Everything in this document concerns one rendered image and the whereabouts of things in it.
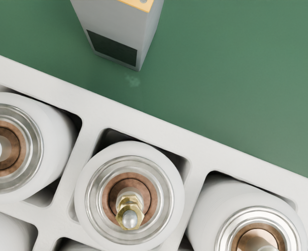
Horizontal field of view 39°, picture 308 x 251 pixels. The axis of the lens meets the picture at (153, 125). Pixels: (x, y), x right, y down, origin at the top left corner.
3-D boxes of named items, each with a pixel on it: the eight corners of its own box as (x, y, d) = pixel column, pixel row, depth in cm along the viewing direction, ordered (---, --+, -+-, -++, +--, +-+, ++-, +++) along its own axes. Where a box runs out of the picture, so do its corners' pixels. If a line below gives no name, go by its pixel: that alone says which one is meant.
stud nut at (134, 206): (111, 210, 30) (111, 212, 29) (132, 196, 30) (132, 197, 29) (127, 233, 30) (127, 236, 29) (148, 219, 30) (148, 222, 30)
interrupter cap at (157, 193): (67, 187, 37) (66, 188, 36) (142, 137, 38) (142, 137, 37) (117, 261, 37) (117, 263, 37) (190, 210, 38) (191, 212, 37)
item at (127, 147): (76, 167, 55) (50, 184, 37) (140, 124, 55) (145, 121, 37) (119, 230, 55) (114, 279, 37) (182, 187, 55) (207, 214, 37)
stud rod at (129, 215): (121, 200, 36) (119, 219, 28) (131, 193, 36) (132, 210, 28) (128, 210, 36) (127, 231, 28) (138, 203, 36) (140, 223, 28)
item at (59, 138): (80, 181, 55) (56, 204, 37) (3, 182, 54) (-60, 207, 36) (80, 104, 55) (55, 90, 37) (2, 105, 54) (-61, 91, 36)
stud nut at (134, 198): (113, 201, 34) (113, 203, 33) (132, 188, 34) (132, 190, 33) (127, 222, 34) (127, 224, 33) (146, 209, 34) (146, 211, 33)
